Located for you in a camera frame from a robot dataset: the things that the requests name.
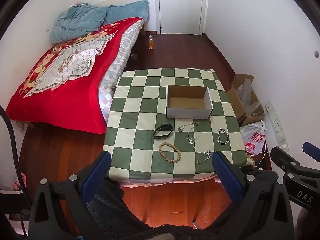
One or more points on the white cardboard box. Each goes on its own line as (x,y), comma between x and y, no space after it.
(187,113)

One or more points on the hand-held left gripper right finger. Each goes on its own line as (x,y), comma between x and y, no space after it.
(226,175)

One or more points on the brown cardboard box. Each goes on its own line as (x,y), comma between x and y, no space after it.
(233,100)

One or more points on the wooden bed frame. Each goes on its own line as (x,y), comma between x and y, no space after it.
(143,31)

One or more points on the clear plastic packaging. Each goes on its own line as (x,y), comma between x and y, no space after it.
(246,92)

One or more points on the white door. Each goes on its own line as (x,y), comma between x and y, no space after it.
(180,5)

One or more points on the round wall cover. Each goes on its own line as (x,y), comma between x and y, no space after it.
(317,54)

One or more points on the black fuzzy pants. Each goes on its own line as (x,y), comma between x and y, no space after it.
(115,217)

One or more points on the white plastic bag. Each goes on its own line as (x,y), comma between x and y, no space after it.
(252,137)

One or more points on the person's right forearm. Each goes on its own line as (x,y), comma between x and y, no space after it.
(308,225)

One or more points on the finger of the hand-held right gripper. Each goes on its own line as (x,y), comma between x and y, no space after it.
(282,157)
(312,151)

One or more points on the green checkered tablecloth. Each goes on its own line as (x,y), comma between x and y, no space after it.
(140,120)

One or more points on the white charger plug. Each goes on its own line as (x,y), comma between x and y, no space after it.
(283,147)

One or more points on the grey patterned bed sheet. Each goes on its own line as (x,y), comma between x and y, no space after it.
(117,67)

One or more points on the red printed blanket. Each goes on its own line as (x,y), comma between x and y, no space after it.
(75,97)

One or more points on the black smart band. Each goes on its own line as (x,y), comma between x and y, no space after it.
(165,127)

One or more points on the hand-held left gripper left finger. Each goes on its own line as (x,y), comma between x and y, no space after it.
(98,173)

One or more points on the bottle with orange liquid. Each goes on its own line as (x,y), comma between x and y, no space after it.
(151,43)

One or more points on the white power strip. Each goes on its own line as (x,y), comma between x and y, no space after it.
(275,122)

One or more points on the blue quilt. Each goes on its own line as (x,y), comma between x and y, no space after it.
(77,22)

